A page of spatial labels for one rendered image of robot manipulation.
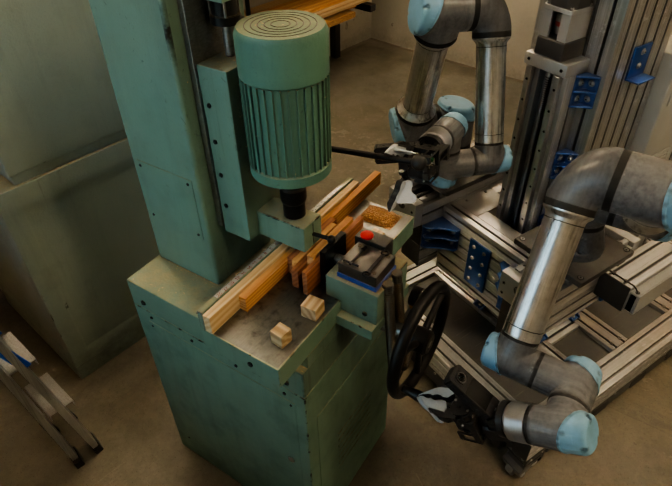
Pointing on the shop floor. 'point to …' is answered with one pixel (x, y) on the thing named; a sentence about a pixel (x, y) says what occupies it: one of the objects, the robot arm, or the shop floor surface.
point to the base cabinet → (272, 410)
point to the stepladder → (12, 360)
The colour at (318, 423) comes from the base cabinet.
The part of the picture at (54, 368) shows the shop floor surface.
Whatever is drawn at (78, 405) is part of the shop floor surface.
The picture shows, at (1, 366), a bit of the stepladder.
